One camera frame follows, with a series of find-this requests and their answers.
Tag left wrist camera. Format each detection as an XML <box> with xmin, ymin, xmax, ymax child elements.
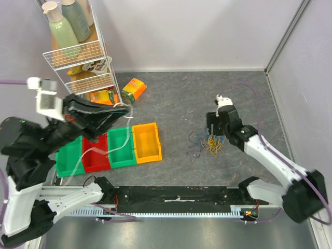
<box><xmin>26</xmin><ymin>77</ymin><xmax>64</xmax><ymax>121</ymax></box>

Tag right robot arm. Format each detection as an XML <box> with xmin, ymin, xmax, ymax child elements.
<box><xmin>64</xmin><ymin>95</ymin><xmax>328</xmax><ymax>223</ymax></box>

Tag white cable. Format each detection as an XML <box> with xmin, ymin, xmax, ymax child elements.
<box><xmin>62</xmin><ymin>102</ymin><xmax>135</xmax><ymax>186</ymax></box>

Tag light green bottle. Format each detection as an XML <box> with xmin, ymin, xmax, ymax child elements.
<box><xmin>41</xmin><ymin>1</ymin><xmax>79</xmax><ymax>59</ymax></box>

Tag orange juice carton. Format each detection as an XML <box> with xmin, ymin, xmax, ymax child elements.
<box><xmin>121</xmin><ymin>78</ymin><xmax>147</xmax><ymax>104</ymax></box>

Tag green bin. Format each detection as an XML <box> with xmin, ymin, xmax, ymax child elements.
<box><xmin>55</xmin><ymin>136</ymin><xmax>82</xmax><ymax>178</ymax></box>
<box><xmin>107</xmin><ymin>127</ymin><xmax>136</xmax><ymax>169</ymax></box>

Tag far left green bin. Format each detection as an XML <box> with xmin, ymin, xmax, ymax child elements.
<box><xmin>55</xmin><ymin>136</ymin><xmax>82</xmax><ymax>178</ymax></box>

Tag white snack pouch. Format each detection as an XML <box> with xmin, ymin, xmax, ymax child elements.
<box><xmin>82</xmin><ymin>56</ymin><xmax>112</xmax><ymax>76</ymax></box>

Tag white cable duct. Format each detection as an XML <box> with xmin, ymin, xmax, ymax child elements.
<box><xmin>66</xmin><ymin>206</ymin><xmax>244</xmax><ymax>218</ymax></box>

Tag red bin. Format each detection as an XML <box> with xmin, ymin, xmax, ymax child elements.
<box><xmin>82</xmin><ymin>134</ymin><xmax>111</xmax><ymax>173</ymax></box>

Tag yellow snack bag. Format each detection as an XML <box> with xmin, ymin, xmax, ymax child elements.
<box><xmin>67</xmin><ymin>65</ymin><xmax>83</xmax><ymax>76</ymax></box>

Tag pink bottle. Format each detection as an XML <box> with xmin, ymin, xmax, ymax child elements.
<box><xmin>76</xmin><ymin>0</ymin><xmax>94</xmax><ymax>26</ymax></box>

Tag orange bin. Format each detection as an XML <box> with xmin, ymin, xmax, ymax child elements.
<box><xmin>132</xmin><ymin>122</ymin><xmax>162</xmax><ymax>164</ymax></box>

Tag white wire shelf rack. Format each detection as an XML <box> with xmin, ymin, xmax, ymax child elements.
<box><xmin>41</xmin><ymin>1</ymin><xmax>122</xmax><ymax>102</ymax></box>

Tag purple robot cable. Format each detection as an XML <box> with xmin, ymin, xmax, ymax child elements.
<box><xmin>0</xmin><ymin>79</ymin><xmax>29</xmax><ymax>86</ymax></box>
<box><xmin>223</xmin><ymin>82</ymin><xmax>332</xmax><ymax>225</ymax></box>

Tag grey green bottle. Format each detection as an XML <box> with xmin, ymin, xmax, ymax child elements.
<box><xmin>61</xmin><ymin>0</ymin><xmax>91</xmax><ymax>43</ymax></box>

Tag aluminium corner post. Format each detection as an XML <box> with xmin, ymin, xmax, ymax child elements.
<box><xmin>264</xmin><ymin>0</ymin><xmax>312</xmax><ymax>76</ymax></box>

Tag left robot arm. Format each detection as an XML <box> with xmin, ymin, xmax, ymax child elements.
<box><xmin>1</xmin><ymin>94</ymin><xmax>132</xmax><ymax>248</ymax></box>

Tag orange yellow box in rack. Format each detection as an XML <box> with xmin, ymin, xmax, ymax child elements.
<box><xmin>90</xmin><ymin>90</ymin><xmax>119</xmax><ymax>105</ymax></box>

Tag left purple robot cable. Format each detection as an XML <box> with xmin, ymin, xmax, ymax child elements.
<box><xmin>0</xmin><ymin>79</ymin><xmax>29</xmax><ymax>86</ymax></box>

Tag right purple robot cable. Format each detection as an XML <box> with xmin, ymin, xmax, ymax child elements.
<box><xmin>223</xmin><ymin>82</ymin><xmax>332</xmax><ymax>225</ymax></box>

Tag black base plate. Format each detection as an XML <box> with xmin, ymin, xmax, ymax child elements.
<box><xmin>97</xmin><ymin>186</ymin><xmax>257</xmax><ymax>212</ymax></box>

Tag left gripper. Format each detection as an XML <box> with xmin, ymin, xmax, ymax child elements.
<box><xmin>38</xmin><ymin>91</ymin><xmax>133</xmax><ymax>154</ymax></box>

